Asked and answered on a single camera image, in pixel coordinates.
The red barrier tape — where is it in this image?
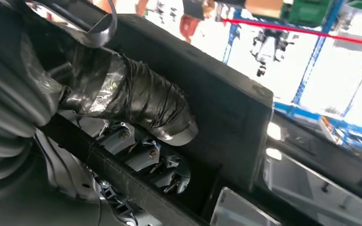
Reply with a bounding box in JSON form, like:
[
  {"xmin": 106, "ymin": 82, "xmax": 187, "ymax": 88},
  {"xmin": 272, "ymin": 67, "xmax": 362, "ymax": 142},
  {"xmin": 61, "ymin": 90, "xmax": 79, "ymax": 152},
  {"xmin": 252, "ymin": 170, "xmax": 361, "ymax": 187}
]
[{"xmin": 221, "ymin": 17, "xmax": 362, "ymax": 49}]

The blue metal shelf frame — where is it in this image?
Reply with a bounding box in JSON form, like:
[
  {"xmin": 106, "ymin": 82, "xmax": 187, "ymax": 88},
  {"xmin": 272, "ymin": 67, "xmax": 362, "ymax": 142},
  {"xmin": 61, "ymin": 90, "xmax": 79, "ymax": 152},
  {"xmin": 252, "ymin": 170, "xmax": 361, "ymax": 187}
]
[{"xmin": 222, "ymin": 0, "xmax": 362, "ymax": 153}]

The grey background machine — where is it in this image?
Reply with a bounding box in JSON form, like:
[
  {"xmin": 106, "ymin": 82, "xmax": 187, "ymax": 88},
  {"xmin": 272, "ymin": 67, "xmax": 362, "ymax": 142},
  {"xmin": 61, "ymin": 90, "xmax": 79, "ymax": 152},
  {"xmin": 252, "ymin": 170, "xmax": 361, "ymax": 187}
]
[{"xmin": 250, "ymin": 27, "xmax": 298, "ymax": 78}]

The cardboard box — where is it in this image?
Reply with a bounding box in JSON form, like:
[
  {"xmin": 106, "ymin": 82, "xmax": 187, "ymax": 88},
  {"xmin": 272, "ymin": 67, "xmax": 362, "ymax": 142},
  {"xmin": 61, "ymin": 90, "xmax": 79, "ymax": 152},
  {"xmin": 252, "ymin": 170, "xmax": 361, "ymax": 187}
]
[{"xmin": 245, "ymin": 0, "xmax": 285, "ymax": 18}]

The person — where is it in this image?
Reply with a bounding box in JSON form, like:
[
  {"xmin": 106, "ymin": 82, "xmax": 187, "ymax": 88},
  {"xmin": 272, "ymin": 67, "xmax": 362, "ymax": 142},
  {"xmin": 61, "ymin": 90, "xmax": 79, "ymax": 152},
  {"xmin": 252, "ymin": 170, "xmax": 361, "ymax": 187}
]
[{"xmin": 97, "ymin": 0, "xmax": 220, "ymax": 44}]

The stamped silver metal plate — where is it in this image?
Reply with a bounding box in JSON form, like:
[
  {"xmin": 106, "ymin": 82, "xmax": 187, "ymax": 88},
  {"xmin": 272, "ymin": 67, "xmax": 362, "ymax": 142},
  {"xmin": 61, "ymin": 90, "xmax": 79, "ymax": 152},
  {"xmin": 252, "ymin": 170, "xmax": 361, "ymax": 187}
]
[{"xmin": 34, "ymin": 115, "xmax": 362, "ymax": 226}]

